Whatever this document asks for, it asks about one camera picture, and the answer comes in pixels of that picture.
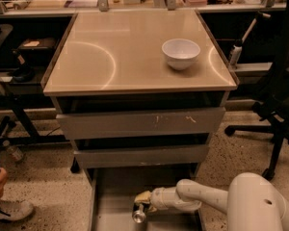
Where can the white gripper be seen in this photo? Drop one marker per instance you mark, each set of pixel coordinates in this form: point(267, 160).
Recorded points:
point(159, 197)

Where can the black box with label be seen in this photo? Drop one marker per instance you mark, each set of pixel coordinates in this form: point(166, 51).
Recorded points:
point(38, 49)

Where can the green soda can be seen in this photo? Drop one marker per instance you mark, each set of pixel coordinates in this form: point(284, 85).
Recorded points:
point(138, 214)

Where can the black side desk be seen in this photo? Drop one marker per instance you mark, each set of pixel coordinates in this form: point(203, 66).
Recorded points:
point(7, 125)

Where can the grey drawer cabinet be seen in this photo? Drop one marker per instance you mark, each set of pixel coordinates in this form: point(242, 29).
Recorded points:
point(113, 62)

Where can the middle grey drawer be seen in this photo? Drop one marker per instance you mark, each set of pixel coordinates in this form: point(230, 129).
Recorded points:
point(142, 157)

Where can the grey drawer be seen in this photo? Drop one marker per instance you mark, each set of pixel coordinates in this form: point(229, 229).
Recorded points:
point(142, 157)
point(140, 123)
point(114, 190)

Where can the black office chair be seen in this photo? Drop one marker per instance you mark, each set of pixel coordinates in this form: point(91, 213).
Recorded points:
point(272, 101)

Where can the bottom grey drawer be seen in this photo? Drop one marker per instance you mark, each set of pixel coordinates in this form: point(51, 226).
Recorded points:
point(114, 190)

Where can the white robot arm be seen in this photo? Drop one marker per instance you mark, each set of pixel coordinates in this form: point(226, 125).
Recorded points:
point(251, 203)

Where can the white bowl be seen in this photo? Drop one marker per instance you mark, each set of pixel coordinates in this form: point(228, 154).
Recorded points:
point(180, 53)

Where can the white handheld tool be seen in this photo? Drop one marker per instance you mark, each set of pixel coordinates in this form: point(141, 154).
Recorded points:
point(237, 47)

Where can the white sneaker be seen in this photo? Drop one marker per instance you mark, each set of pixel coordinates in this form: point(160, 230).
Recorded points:
point(15, 210)

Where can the plastic water bottle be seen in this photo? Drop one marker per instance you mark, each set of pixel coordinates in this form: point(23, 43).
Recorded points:
point(14, 151)

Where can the top grey drawer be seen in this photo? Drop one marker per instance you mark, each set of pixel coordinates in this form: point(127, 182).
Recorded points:
point(140, 123)

